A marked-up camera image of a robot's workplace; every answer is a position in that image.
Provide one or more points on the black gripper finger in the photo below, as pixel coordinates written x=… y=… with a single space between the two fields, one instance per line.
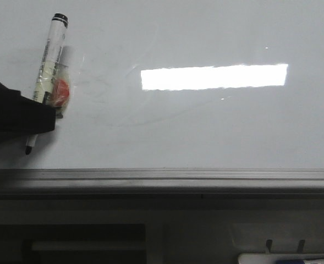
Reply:
x=21 y=116

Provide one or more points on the white black whiteboard marker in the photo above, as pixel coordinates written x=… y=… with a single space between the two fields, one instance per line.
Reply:
x=51 y=58

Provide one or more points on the red round magnet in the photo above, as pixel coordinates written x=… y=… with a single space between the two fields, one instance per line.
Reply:
x=60 y=96

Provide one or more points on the grey metal hook left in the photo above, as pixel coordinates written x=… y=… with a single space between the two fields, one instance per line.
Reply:
x=268 y=246

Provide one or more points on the grey metal hook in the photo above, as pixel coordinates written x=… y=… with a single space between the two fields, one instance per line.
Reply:
x=268 y=246
x=300 y=247

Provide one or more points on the grey metal hook middle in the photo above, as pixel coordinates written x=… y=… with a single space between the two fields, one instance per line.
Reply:
x=300 y=247

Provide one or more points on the dark recessed drawer handle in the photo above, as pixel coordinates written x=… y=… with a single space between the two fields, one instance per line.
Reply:
x=72 y=243

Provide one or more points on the white whiteboard with aluminium frame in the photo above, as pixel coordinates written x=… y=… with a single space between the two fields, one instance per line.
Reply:
x=172 y=97

